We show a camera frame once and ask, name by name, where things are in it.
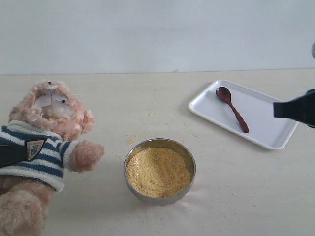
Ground pink plush teddy bear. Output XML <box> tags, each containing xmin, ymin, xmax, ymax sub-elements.
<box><xmin>0</xmin><ymin>81</ymin><xmax>104</xmax><ymax>236</ymax></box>

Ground dark red wooden spoon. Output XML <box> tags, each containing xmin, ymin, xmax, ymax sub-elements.
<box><xmin>216</xmin><ymin>87</ymin><xmax>250</xmax><ymax>133</ymax></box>

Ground white rectangular plastic tray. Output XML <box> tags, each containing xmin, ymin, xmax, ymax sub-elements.
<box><xmin>188</xmin><ymin>80</ymin><xmax>298</xmax><ymax>150</ymax></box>

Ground yellow millet grains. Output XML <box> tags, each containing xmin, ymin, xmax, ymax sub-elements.
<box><xmin>126</xmin><ymin>147</ymin><xmax>191</xmax><ymax>198</ymax></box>

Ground stainless steel bowl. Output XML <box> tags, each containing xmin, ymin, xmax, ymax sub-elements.
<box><xmin>124</xmin><ymin>138</ymin><xmax>196</xmax><ymax>206</ymax></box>

